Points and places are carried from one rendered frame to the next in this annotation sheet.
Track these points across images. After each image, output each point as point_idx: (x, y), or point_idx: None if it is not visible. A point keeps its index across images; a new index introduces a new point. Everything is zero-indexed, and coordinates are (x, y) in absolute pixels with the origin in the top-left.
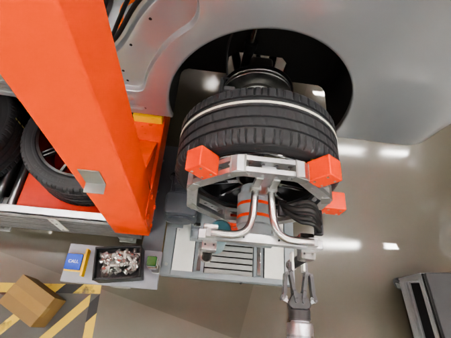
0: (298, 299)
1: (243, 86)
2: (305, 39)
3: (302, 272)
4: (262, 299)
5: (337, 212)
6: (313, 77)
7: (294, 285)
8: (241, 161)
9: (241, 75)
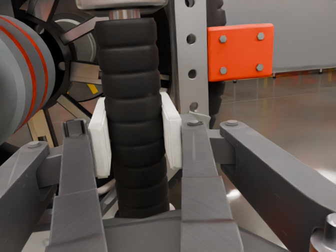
0: (101, 244)
1: (38, 28)
2: None
3: (176, 159)
4: None
5: (260, 56)
6: None
7: (85, 177)
8: None
9: (26, 2)
